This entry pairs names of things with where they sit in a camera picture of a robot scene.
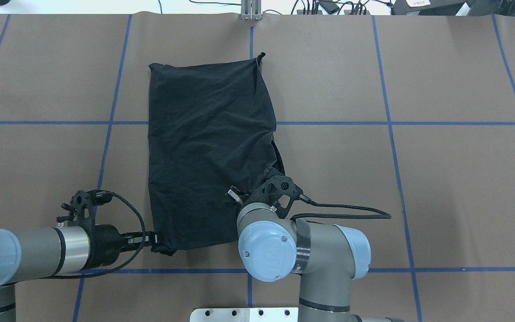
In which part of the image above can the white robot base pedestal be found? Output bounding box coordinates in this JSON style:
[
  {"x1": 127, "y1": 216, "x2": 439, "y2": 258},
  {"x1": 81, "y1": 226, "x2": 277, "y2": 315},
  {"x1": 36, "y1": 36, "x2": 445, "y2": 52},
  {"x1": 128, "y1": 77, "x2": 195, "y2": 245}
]
[{"x1": 190, "y1": 306, "x2": 299, "y2": 322}]

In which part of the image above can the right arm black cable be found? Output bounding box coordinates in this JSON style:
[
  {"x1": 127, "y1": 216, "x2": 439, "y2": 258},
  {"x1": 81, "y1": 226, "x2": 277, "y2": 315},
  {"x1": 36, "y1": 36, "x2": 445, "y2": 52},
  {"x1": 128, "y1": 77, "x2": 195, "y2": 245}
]
[{"x1": 290, "y1": 195, "x2": 392, "y2": 221}]

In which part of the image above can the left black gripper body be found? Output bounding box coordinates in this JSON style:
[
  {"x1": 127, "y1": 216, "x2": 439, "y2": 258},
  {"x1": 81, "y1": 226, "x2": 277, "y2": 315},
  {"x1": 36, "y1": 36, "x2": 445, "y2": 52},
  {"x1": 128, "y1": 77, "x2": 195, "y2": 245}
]
[{"x1": 89, "y1": 225, "x2": 126, "y2": 267}]

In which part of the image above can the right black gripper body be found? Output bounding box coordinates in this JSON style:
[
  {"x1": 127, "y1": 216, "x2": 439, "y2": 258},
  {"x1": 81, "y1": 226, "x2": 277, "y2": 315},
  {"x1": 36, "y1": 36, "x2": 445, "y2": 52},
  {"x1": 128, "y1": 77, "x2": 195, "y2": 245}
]
[{"x1": 248, "y1": 168, "x2": 303, "y2": 219}]

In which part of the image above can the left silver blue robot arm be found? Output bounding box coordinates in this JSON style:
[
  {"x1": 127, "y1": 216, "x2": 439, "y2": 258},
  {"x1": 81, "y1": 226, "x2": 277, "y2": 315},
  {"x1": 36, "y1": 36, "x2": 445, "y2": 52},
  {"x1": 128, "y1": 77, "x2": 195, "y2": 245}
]
[{"x1": 0, "y1": 225, "x2": 155, "y2": 322}]

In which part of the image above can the aluminium frame post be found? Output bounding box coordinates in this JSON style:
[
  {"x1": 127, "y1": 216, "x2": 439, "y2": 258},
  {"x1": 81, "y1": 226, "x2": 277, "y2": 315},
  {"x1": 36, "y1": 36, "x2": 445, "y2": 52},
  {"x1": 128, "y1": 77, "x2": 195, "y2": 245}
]
[{"x1": 241, "y1": 0, "x2": 263, "y2": 21}]

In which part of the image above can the black graphic t-shirt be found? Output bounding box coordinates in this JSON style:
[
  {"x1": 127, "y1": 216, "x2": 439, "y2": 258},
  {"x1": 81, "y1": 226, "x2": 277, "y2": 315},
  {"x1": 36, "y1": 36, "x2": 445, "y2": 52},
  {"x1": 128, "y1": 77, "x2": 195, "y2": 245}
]
[{"x1": 148, "y1": 52, "x2": 284, "y2": 256}]

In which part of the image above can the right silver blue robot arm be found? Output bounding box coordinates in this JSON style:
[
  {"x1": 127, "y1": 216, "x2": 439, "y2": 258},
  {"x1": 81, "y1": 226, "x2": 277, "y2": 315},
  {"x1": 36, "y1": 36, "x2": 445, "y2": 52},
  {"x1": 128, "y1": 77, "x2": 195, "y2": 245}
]
[{"x1": 227, "y1": 167, "x2": 394, "y2": 322}]

